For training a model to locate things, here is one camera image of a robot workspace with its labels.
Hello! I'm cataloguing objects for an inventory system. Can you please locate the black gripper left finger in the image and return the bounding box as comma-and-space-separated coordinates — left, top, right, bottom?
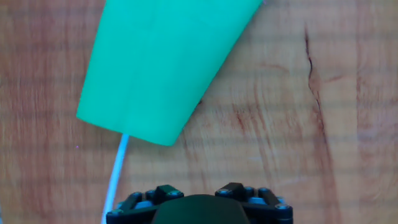
105, 184, 184, 224

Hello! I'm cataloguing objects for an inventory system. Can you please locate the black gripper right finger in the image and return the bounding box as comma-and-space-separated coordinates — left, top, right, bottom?
214, 182, 294, 224

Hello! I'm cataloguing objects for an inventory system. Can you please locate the green flag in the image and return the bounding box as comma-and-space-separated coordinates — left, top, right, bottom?
76, 0, 265, 224

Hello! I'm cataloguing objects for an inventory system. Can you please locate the wood grain table mat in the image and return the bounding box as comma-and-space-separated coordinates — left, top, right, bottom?
0, 0, 398, 224

